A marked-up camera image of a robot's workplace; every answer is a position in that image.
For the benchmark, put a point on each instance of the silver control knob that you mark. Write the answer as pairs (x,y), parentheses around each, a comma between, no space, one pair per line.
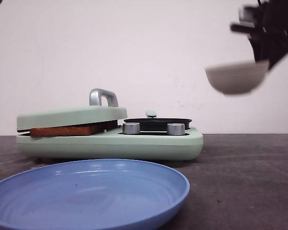
(176,129)
(131,128)

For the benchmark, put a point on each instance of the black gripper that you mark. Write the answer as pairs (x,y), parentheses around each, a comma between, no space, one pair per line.
(269,41)

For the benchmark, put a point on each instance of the blue plate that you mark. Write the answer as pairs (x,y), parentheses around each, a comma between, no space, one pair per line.
(108,194)

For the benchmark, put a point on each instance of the mint green breakfast maker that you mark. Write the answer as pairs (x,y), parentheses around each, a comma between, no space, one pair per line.
(115,144)

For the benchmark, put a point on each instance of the silver left control knob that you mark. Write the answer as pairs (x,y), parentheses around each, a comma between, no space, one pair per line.
(131,128)

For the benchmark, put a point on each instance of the mint green hinged lid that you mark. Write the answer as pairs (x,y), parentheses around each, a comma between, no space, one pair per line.
(103,106)

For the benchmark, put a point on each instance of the black frying pan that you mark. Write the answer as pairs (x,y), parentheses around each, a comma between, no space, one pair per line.
(154,123)

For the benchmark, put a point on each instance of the cream ribbed bowl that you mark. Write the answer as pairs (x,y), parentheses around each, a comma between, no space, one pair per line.
(237,78)

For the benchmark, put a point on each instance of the silver right control knob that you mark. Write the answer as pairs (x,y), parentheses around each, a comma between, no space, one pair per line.
(176,129)

